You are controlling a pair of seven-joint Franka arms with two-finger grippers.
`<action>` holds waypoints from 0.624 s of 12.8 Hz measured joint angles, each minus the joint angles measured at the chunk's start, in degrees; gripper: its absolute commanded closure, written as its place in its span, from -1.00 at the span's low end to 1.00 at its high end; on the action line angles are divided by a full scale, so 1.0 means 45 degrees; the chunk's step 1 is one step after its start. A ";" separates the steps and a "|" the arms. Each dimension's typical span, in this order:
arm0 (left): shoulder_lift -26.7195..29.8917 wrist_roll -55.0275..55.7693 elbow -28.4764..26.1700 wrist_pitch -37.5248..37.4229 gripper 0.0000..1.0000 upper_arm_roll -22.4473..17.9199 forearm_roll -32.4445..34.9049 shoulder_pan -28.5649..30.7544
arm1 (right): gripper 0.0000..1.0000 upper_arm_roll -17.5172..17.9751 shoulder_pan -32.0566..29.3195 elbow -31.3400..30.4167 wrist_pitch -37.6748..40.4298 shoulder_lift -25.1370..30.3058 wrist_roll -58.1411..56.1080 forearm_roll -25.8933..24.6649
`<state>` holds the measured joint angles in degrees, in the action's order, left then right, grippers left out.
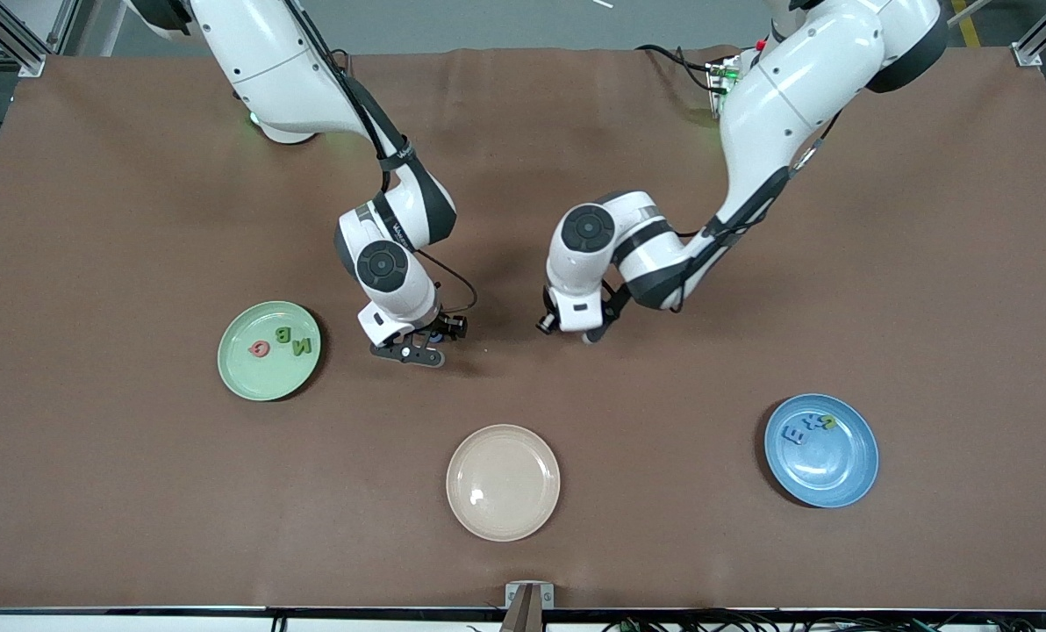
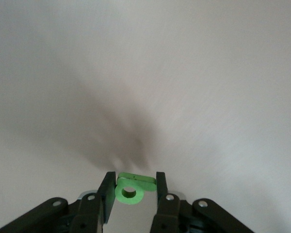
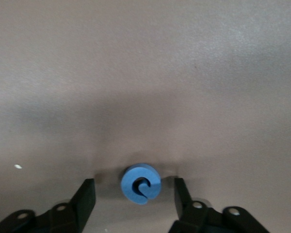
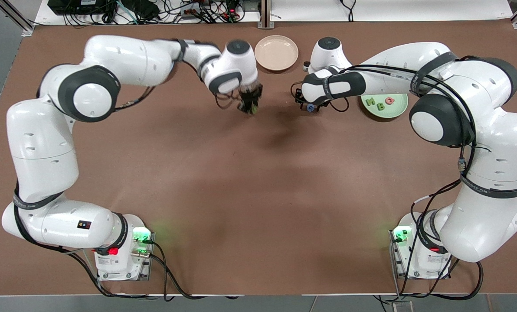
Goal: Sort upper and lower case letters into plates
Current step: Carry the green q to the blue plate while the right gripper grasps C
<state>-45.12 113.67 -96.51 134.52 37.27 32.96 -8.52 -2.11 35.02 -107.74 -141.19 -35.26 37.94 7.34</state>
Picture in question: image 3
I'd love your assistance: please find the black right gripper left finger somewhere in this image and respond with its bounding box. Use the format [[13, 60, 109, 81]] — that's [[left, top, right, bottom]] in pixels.
[[0, 179, 97, 233]]

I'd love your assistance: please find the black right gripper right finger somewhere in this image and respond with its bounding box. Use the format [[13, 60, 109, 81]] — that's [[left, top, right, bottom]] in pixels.
[[168, 178, 270, 233]]

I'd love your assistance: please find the blue capital letter G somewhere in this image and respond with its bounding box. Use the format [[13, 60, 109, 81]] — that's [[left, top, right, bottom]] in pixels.
[[121, 163, 162, 205]]

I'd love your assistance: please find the brown table mat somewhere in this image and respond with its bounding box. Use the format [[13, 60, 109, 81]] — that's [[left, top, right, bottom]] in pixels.
[[0, 0, 291, 233]]

